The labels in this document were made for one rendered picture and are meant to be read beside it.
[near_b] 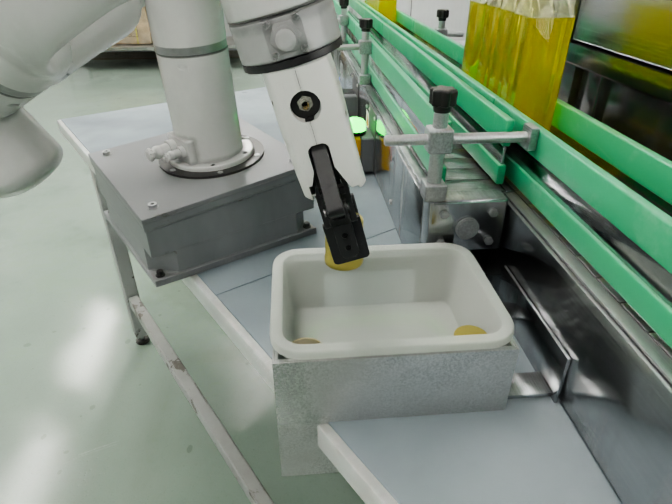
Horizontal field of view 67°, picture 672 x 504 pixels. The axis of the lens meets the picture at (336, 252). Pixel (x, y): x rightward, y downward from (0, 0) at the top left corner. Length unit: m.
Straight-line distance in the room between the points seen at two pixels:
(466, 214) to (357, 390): 0.25
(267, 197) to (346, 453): 0.38
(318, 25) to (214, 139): 0.40
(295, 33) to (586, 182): 0.30
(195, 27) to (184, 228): 0.25
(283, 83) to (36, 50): 0.16
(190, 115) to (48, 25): 0.38
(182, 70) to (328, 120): 0.38
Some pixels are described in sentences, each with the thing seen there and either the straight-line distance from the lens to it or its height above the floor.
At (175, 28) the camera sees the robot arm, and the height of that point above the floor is 1.05.
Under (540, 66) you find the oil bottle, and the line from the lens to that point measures 0.69.
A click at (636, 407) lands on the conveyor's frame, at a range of 0.46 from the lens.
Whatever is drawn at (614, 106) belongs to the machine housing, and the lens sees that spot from 0.87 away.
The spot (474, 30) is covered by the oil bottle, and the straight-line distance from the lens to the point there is 0.85.
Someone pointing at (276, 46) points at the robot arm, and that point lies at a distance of 0.35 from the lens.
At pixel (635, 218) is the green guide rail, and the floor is 0.95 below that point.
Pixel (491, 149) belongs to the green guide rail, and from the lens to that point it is 0.68.
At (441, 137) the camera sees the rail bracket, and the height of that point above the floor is 0.96.
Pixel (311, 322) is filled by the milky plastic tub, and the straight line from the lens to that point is 0.58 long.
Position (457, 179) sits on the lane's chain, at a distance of 0.67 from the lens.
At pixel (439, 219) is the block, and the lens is 0.61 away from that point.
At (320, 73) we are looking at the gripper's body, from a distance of 0.35.
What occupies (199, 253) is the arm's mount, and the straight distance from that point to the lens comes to 0.71.
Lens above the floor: 1.13
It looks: 31 degrees down
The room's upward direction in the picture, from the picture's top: straight up
